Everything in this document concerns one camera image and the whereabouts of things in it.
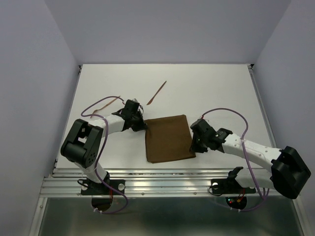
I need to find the brown wooden knife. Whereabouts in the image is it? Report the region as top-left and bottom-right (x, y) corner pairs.
(146, 81), (167, 106)

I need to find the brown cloth napkin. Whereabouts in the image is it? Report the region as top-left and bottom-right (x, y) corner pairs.
(145, 115), (196, 163)

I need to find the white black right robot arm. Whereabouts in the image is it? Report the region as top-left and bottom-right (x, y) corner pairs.
(190, 119), (311, 199)

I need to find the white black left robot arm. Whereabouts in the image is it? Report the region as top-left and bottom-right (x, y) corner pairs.
(61, 99), (148, 194)

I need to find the brown wooden fork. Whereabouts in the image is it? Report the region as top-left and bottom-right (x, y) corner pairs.
(90, 96), (121, 118)

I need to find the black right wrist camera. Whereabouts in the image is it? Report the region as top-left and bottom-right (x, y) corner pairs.
(190, 118), (216, 138)

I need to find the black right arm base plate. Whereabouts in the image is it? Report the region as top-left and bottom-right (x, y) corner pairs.
(209, 178), (256, 195)

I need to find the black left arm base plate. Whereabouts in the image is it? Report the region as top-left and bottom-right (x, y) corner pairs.
(77, 179), (126, 196)

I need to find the aluminium rail frame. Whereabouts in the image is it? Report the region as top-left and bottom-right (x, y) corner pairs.
(30, 64), (308, 236)

